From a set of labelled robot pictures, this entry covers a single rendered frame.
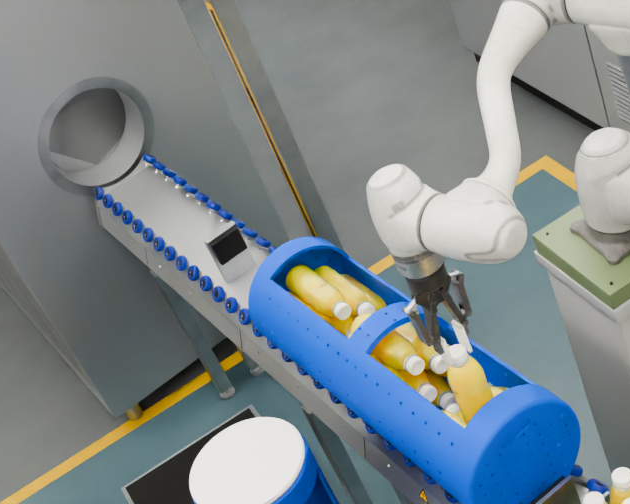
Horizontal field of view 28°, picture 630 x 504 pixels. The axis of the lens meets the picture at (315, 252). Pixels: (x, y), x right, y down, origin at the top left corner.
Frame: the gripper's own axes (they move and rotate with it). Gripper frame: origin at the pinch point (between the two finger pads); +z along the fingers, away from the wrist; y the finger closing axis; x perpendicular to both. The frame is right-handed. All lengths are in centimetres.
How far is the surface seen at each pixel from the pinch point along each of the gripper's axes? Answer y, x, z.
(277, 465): 34, -37, 33
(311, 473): 28, -34, 38
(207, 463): 45, -51, 33
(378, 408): 12.4, -19.9, 20.9
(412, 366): 0.9, -21.8, 19.1
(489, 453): 6.4, 11.2, 17.8
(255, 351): 13, -93, 48
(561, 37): -170, -183, 85
